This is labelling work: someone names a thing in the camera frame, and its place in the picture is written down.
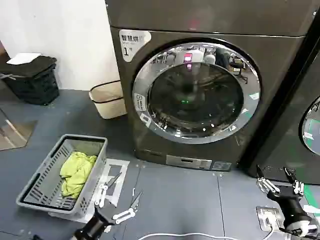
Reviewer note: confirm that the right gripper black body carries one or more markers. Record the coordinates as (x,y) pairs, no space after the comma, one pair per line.
(290,205)

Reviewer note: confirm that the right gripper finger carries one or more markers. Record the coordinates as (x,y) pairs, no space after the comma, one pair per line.
(298,187)
(267,186)

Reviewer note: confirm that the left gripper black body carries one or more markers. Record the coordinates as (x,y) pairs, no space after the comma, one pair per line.
(98,220)

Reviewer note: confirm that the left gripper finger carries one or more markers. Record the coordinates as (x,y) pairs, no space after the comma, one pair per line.
(101,195)
(123,215)

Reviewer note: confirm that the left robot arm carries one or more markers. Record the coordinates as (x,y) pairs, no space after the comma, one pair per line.
(80,235)

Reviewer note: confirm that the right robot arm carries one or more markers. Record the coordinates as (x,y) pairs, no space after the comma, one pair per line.
(300,226)

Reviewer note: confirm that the silver floor socket plate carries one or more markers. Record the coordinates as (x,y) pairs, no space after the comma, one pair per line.
(263,212)

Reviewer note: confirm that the yellow-green cloth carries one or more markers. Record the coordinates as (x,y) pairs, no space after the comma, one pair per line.
(77,172)

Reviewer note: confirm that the dark grey dryer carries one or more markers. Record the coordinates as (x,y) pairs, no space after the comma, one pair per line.
(282,130)

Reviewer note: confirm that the grey plastic laundry basket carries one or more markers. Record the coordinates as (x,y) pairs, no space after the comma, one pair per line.
(47,172)

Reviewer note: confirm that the round chrome-rimmed dryer door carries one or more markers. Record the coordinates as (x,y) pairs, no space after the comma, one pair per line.
(312,127)

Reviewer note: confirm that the beige fabric storage bag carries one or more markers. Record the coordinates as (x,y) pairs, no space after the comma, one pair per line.
(107,102)

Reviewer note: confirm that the brown flat board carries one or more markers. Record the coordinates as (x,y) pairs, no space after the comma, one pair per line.
(15,132)

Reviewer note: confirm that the round glass dryer door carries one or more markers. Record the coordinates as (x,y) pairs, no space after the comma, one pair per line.
(195,100)

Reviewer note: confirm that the black plastic crate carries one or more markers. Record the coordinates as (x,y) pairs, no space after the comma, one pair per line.
(35,90)

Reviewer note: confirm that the black folded cloth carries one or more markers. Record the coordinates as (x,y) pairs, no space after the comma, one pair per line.
(37,66)

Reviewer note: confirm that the white paper sheet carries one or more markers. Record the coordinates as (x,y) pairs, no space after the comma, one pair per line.
(23,58)

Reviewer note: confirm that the grey front-load dryer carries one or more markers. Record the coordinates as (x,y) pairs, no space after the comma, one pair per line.
(175,20)

